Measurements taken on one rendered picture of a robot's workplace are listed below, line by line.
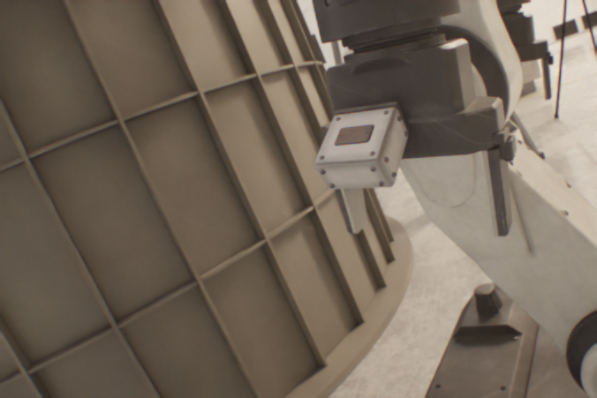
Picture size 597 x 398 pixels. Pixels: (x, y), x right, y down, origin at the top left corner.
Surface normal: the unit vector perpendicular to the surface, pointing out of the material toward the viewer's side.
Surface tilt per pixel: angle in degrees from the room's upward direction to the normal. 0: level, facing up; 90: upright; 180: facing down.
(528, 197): 90
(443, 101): 90
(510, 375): 0
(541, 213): 90
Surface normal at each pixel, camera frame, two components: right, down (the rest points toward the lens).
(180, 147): 0.61, -0.11
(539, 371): -0.39, -0.90
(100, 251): 0.44, -0.01
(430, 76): -0.50, 0.37
